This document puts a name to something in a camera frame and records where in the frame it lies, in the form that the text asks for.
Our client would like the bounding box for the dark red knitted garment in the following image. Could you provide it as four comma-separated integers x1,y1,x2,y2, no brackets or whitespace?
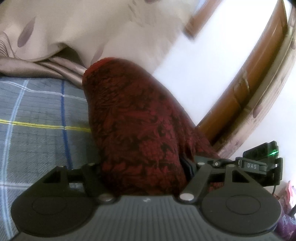
82,58,218,196

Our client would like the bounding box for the grey plaid bed sheet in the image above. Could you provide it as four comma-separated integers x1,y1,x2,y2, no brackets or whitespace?
1,76,98,240

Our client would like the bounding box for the beige floral duvet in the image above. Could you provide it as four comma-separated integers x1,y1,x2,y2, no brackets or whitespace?
0,0,296,160

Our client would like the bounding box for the brown wooden bed frame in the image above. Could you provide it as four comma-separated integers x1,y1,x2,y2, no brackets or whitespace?
198,1,288,145

